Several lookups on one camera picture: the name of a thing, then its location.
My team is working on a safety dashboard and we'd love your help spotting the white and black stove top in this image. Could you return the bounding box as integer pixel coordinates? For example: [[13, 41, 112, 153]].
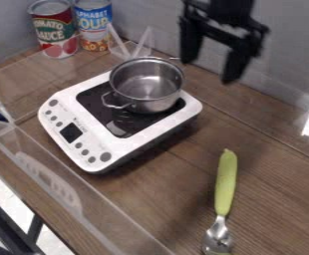
[[37, 73, 202, 173]]

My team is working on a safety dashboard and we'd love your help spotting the tomato sauce can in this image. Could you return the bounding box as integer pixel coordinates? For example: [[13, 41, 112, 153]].
[[28, 0, 79, 59]]

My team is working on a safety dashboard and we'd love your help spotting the alphabet soup can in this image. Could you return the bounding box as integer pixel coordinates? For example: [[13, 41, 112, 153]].
[[75, 0, 112, 52]]

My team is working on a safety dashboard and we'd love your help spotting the green handled metal spoon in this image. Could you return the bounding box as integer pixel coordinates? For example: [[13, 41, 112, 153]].
[[201, 148, 237, 255]]

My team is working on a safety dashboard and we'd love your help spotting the clear acrylic barrier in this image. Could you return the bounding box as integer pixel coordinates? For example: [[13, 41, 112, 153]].
[[0, 79, 175, 255]]

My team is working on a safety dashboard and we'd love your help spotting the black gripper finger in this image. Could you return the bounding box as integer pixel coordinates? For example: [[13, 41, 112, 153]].
[[179, 15, 203, 64], [221, 34, 262, 85]]

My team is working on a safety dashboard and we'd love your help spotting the black table frame leg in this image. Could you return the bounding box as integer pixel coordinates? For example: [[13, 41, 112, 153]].
[[0, 207, 45, 255]]

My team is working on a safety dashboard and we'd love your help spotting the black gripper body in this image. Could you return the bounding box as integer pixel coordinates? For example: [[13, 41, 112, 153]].
[[181, 0, 270, 39]]

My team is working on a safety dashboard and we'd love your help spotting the silver pot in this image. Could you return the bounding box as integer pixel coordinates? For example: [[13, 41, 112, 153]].
[[102, 57, 185, 114]]

